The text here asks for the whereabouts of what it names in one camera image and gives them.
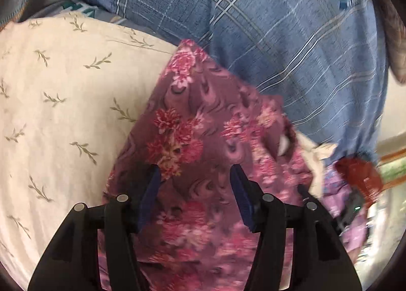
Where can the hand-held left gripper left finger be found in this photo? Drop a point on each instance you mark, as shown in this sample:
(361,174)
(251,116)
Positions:
(150,192)

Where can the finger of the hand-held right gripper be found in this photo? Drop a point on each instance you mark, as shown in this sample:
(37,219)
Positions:
(304,192)

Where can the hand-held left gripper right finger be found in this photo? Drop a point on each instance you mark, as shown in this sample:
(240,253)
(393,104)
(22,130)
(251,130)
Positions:
(242,196)

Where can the purple floral cloth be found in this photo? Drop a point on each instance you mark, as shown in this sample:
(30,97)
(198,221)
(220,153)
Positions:
(206,104)

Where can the light purple flowered cloth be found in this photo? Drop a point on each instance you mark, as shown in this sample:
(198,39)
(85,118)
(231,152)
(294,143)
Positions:
(333,192)

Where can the red cloth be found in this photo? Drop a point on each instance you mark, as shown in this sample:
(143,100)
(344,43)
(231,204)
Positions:
(360,176)

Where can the cream leaf-print pillow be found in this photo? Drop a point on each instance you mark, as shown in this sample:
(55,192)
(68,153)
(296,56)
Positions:
(69,113)

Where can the blue plaid quilt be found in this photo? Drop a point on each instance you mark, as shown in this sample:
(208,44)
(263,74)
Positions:
(285,40)

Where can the brown patterned cloth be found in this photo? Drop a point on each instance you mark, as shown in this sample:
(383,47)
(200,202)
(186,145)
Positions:
(395,34)

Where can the teal printed grey sheet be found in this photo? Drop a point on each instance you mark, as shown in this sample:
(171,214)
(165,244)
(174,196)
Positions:
(82,8)

